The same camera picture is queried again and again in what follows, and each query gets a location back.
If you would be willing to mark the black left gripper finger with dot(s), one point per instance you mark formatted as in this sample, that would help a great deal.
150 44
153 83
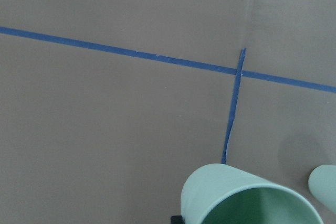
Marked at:
178 219

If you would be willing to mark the mint green plastic cup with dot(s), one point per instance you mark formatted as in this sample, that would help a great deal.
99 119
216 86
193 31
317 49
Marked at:
218 193

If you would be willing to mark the short blue tape strip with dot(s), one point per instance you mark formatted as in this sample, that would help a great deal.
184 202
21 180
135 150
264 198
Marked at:
233 104

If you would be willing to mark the long blue tape strip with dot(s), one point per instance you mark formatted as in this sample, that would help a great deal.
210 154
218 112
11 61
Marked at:
165 59

